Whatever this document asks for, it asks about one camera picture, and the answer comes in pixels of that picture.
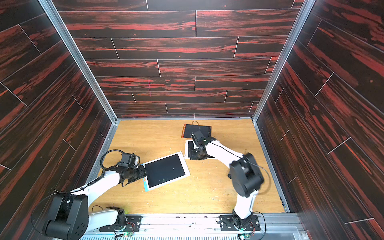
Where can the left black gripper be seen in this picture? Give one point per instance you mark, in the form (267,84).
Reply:
(143,172)

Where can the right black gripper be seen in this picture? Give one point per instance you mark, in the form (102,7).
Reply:
(196,151)

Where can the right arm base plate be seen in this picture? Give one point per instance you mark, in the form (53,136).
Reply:
(231,223)

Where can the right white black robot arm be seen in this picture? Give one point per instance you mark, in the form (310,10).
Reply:
(245,174)

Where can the red drawing tablet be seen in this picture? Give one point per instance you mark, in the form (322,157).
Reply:
(189,129)

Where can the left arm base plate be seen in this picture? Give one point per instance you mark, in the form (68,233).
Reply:
(126,224)

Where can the blue-edged white drawing tablet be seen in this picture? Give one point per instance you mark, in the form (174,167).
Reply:
(165,170)

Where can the aluminium front rail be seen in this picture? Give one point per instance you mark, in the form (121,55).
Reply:
(277,226)

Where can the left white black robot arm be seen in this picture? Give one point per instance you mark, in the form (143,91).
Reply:
(69,217)

